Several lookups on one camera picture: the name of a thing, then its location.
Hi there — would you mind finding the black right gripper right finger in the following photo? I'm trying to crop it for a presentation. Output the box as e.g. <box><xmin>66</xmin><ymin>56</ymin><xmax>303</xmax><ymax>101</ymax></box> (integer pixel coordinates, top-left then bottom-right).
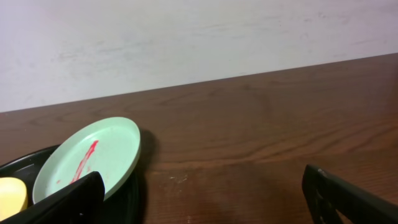
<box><xmin>302</xmin><ymin>164</ymin><xmax>397</xmax><ymax>224</ymax></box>

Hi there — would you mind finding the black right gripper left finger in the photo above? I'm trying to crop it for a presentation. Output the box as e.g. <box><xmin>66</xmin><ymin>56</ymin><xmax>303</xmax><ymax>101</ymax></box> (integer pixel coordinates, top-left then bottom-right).
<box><xmin>2</xmin><ymin>172</ymin><xmax>104</xmax><ymax>224</ymax></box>

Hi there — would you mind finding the mint green plate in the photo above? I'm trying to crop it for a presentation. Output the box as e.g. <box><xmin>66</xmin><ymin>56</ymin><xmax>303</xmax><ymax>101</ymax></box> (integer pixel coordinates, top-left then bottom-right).
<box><xmin>32</xmin><ymin>117</ymin><xmax>141</xmax><ymax>203</ymax></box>

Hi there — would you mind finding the yellow plate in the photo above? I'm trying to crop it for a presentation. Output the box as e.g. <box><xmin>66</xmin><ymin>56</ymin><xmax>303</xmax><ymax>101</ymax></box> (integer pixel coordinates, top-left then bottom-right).
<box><xmin>1</xmin><ymin>177</ymin><xmax>28</xmax><ymax>221</ymax></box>

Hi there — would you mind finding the round black tray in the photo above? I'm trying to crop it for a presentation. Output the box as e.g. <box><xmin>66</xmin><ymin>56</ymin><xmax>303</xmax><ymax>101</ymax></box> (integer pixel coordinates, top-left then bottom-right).
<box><xmin>1</xmin><ymin>145</ymin><xmax>142</xmax><ymax>224</ymax></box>

